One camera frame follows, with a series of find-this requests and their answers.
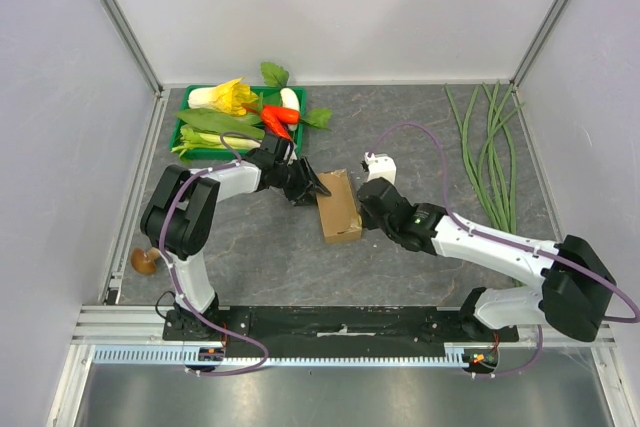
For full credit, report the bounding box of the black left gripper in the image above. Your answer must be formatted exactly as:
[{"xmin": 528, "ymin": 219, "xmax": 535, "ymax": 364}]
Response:
[{"xmin": 273, "ymin": 156, "xmax": 328, "ymax": 207}]

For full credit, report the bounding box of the brown cardboard express box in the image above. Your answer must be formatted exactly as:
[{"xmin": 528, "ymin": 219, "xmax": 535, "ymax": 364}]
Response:
[{"xmin": 317, "ymin": 169, "xmax": 362, "ymax": 244}]

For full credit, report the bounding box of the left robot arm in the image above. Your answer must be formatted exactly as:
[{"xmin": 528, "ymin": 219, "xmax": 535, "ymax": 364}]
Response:
[{"xmin": 140, "ymin": 134, "xmax": 331, "ymax": 340}]

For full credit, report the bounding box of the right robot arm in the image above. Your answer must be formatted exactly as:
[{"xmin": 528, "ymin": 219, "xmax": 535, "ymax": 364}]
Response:
[{"xmin": 357, "ymin": 153, "xmax": 613, "ymax": 342}]

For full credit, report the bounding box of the green leaf beside tray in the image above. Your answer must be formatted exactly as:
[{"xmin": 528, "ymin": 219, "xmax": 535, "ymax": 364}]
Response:
[{"xmin": 300, "ymin": 107, "xmax": 333, "ymax": 130}]

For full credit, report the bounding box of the red chili pepper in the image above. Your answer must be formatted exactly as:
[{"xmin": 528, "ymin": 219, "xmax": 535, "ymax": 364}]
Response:
[{"xmin": 243, "ymin": 103, "xmax": 301, "ymax": 140}]

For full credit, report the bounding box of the white radish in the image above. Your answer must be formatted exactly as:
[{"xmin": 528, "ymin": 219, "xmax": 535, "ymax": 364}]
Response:
[{"xmin": 280, "ymin": 87, "xmax": 300, "ymax": 131}]

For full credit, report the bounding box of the green plastic tray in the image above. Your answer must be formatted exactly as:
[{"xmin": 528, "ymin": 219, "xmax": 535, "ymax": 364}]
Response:
[{"xmin": 169, "ymin": 82, "xmax": 308, "ymax": 162}]

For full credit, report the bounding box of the green leaf sprig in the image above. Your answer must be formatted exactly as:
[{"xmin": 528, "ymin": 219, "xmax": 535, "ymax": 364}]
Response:
[{"xmin": 260, "ymin": 61, "xmax": 290, "ymax": 88}]

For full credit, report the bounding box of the yellow napa cabbage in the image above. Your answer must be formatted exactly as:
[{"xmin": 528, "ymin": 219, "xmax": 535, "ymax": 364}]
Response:
[{"xmin": 187, "ymin": 77, "xmax": 258, "ymax": 116}]

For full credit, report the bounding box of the large green leaf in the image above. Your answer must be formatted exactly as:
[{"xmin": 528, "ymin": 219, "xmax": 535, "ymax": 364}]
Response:
[{"xmin": 175, "ymin": 108, "xmax": 265, "ymax": 139}]

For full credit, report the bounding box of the green white celery stalk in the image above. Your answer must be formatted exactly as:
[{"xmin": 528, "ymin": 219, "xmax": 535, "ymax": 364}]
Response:
[{"xmin": 170, "ymin": 125, "xmax": 260, "ymax": 161}]

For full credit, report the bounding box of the green long beans bundle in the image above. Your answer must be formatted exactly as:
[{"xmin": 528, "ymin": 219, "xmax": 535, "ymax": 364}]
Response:
[{"xmin": 444, "ymin": 79, "xmax": 532, "ymax": 288}]

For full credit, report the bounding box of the brown toy mushroom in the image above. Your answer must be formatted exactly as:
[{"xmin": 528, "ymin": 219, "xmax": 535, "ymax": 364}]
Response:
[{"xmin": 130, "ymin": 247, "xmax": 161, "ymax": 275}]

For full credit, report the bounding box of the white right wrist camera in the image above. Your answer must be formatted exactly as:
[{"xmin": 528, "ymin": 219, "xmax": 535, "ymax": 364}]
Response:
[{"xmin": 363, "ymin": 152, "xmax": 397, "ymax": 185}]

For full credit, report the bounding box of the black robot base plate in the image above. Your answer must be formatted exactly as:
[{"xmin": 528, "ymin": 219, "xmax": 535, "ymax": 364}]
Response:
[{"xmin": 162, "ymin": 304, "xmax": 520, "ymax": 356}]

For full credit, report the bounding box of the slotted white cable duct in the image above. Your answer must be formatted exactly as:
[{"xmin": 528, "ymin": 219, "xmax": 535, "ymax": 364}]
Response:
[{"xmin": 92, "ymin": 344, "xmax": 469, "ymax": 368}]

